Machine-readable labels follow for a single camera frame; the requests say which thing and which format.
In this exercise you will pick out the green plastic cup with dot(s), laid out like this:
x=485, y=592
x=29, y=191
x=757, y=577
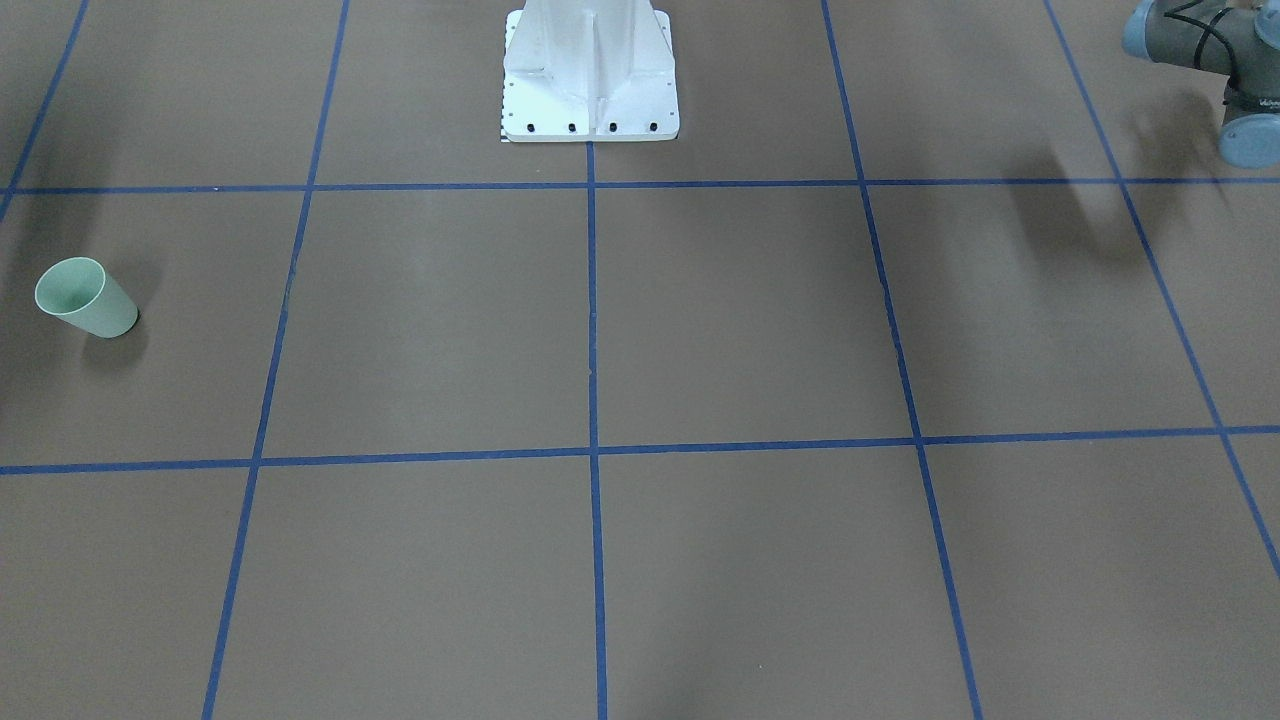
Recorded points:
x=82, y=293

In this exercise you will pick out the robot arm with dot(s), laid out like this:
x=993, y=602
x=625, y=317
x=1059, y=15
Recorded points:
x=1238, y=41

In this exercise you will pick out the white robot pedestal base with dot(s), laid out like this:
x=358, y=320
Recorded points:
x=589, y=71

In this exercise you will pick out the brown paper table mat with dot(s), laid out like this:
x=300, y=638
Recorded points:
x=931, y=373

